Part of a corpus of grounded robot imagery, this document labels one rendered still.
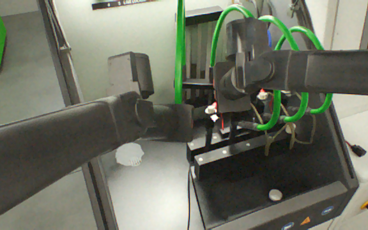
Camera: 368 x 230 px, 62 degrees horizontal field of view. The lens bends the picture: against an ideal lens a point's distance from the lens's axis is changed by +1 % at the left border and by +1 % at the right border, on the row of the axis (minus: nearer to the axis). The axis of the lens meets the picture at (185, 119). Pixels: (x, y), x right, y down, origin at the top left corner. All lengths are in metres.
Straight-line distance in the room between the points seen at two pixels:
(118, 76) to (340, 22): 0.69
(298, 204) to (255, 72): 0.50
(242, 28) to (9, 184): 0.42
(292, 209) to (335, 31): 0.50
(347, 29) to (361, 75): 0.59
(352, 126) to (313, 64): 0.70
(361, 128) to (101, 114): 0.93
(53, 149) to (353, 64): 0.35
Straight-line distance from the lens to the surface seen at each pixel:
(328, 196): 0.94
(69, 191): 2.14
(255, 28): 0.53
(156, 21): 0.94
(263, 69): 0.46
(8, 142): 0.23
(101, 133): 0.31
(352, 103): 1.15
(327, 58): 0.44
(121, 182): 1.05
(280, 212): 0.86
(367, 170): 1.00
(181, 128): 0.52
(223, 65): 0.63
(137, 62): 0.45
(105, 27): 0.92
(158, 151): 1.12
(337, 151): 0.95
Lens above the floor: 1.66
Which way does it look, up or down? 42 degrees down
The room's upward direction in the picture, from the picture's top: straight up
